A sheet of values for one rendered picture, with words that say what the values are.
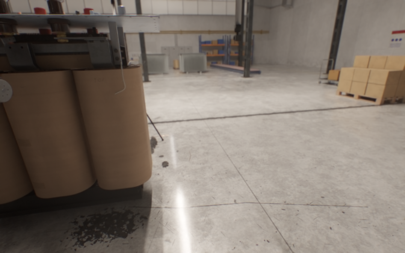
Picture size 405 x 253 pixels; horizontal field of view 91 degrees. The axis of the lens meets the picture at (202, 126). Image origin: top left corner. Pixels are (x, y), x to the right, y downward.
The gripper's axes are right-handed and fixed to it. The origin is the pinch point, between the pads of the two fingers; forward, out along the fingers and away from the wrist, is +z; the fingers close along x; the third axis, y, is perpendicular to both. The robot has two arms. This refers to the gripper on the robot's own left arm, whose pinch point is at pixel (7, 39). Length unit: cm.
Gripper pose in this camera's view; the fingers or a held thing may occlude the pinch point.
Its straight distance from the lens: 160.9
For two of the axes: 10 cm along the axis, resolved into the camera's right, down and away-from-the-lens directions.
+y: -0.5, -8.5, -5.2
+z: 1.4, -5.2, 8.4
